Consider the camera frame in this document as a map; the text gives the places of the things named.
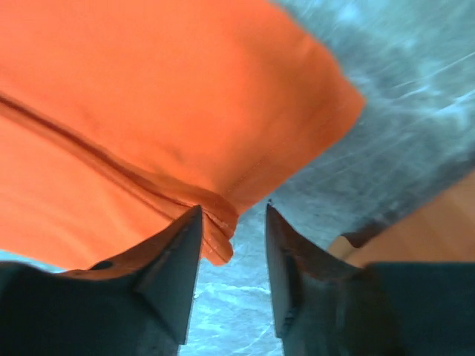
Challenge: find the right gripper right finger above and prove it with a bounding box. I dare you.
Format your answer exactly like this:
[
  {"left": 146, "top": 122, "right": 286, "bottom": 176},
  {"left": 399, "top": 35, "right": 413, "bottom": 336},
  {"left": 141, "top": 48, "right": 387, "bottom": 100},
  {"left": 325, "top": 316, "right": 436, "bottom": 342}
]
[{"left": 265, "top": 206, "right": 474, "bottom": 355}]

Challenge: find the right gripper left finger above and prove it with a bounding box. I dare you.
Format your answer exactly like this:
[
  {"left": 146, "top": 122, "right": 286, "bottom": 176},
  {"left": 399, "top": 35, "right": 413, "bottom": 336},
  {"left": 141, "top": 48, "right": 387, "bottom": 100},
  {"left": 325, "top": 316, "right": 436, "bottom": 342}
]
[{"left": 1, "top": 206, "right": 203, "bottom": 355}]

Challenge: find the orange t shirt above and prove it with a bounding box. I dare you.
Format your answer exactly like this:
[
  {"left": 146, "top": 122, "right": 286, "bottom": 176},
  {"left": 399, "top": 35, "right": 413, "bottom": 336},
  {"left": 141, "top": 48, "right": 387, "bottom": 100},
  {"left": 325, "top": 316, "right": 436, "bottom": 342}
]
[{"left": 1, "top": 1, "right": 364, "bottom": 268}]

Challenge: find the orange plastic basket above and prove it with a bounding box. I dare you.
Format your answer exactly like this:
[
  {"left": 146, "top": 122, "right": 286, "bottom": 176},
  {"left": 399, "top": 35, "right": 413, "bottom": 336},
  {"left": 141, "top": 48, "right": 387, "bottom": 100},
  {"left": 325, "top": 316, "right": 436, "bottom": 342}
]
[{"left": 328, "top": 173, "right": 474, "bottom": 266}]

